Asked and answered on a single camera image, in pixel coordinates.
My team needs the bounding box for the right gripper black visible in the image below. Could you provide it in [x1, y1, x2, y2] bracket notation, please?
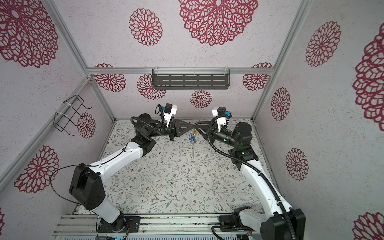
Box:
[196, 122, 239, 152]

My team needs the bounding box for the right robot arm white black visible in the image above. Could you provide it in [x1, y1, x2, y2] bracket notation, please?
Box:
[195, 115, 306, 240]

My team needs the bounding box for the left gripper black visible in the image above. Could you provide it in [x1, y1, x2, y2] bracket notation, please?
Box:
[148, 118, 194, 142]

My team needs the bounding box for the blue key tag middle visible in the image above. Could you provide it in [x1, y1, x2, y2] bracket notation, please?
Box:
[189, 133, 197, 144]

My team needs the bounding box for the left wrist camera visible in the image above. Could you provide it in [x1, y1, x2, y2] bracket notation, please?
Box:
[161, 103, 178, 127]

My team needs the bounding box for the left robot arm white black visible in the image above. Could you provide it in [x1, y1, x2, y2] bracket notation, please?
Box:
[69, 114, 195, 233]

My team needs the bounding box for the black wire wall basket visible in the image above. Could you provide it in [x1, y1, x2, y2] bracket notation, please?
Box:
[53, 95, 91, 136]

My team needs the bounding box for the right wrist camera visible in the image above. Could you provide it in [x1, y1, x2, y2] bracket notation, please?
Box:
[212, 107, 232, 132]

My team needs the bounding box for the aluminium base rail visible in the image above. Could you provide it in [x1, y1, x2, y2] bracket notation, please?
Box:
[53, 212, 306, 238]

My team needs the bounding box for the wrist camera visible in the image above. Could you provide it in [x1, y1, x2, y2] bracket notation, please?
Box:
[212, 107, 232, 132]
[161, 103, 178, 127]

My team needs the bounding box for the grey slotted wall shelf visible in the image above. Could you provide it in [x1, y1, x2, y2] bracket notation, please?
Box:
[152, 69, 231, 90]

